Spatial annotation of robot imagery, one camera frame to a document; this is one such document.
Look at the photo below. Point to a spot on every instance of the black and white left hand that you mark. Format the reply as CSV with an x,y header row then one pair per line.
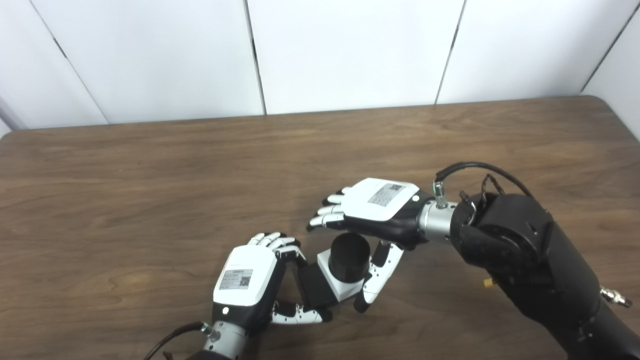
x,y
245,275

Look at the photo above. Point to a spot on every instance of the black and white right hand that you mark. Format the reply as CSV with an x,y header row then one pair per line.
x,y
380,200

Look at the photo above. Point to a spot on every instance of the black peg with square base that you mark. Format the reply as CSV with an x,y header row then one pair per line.
x,y
350,255

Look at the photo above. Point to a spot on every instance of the white square piece with hole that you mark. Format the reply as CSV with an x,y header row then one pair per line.
x,y
345,290

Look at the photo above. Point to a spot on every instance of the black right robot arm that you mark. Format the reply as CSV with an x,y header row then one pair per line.
x,y
525,255

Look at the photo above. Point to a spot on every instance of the small yellow connector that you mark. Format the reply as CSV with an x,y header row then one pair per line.
x,y
488,282

